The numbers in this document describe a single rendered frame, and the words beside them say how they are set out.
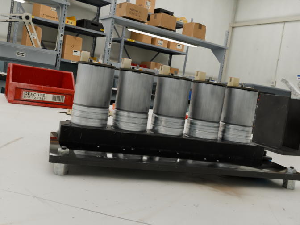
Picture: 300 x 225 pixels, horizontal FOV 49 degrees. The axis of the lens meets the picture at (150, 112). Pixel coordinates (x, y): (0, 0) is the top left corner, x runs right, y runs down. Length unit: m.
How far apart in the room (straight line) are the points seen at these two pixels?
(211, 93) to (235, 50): 6.32
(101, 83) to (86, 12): 4.83
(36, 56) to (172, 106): 2.37
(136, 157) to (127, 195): 0.04
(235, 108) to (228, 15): 6.44
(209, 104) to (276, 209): 0.09
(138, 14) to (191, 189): 2.83
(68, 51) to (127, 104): 4.24
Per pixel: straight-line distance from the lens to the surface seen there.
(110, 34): 2.82
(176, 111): 0.22
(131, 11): 2.95
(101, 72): 0.21
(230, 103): 0.25
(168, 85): 0.22
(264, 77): 6.00
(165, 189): 0.18
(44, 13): 4.31
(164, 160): 0.19
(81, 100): 0.21
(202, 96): 0.24
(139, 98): 0.22
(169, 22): 3.17
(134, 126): 0.22
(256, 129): 0.44
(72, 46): 4.47
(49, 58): 2.59
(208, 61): 6.31
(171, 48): 5.19
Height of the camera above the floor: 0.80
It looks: 4 degrees down
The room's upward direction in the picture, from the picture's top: 9 degrees clockwise
